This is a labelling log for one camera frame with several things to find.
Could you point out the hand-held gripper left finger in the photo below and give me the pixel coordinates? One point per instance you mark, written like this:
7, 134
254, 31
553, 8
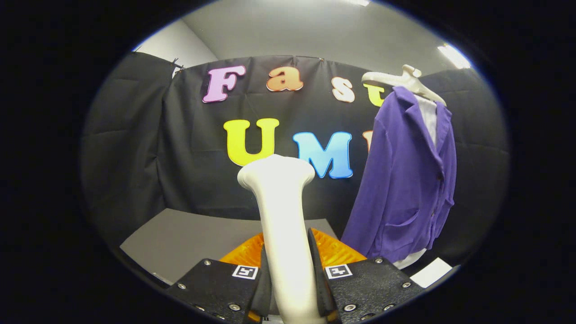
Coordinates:
216, 283

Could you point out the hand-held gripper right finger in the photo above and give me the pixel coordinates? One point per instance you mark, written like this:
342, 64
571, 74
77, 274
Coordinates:
369, 283

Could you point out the white garment steamer head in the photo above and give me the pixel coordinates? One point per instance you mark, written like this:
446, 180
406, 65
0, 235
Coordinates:
283, 225

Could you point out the white undershirt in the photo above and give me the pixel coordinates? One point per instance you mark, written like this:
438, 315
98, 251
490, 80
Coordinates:
429, 119

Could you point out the white clothes hanger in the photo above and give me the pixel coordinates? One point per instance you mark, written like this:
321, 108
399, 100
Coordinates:
391, 77

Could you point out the grey drawer cabinet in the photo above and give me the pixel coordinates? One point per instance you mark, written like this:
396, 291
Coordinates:
189, 238

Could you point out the white flat board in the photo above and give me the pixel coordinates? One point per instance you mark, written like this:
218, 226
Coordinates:
432, 272

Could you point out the black backdrop cloth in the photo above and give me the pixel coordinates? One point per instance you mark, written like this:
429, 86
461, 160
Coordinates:
180, 157

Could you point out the striped ceiling light panel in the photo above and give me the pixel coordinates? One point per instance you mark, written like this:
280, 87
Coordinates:
453, 56

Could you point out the large ceiling light panel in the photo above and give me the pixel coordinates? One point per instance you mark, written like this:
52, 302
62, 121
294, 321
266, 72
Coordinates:
359, 2

